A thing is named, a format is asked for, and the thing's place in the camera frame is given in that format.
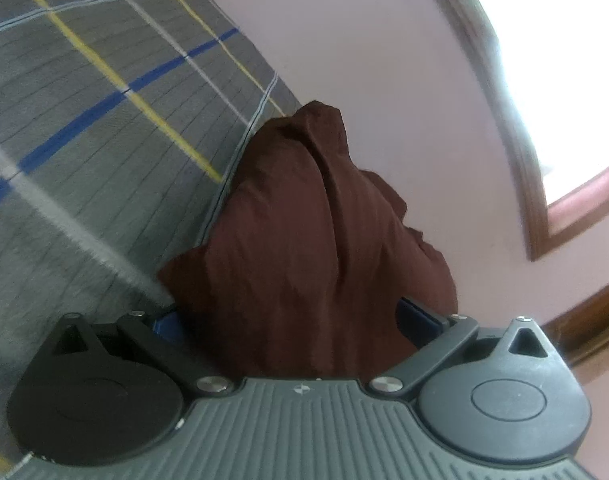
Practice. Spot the maroon padded jacket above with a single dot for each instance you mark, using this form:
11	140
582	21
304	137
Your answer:
304	240

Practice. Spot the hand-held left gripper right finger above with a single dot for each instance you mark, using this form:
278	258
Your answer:
413	321

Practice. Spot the wooden window frame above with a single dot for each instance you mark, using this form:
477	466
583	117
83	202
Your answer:
524	160

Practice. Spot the wooden door frame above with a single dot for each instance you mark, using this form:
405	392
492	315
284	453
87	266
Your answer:
589	320

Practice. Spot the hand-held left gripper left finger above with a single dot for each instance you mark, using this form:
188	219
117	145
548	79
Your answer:
165	327

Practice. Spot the grey plaid bed sheet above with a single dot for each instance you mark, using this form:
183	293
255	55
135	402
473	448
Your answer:
84	125

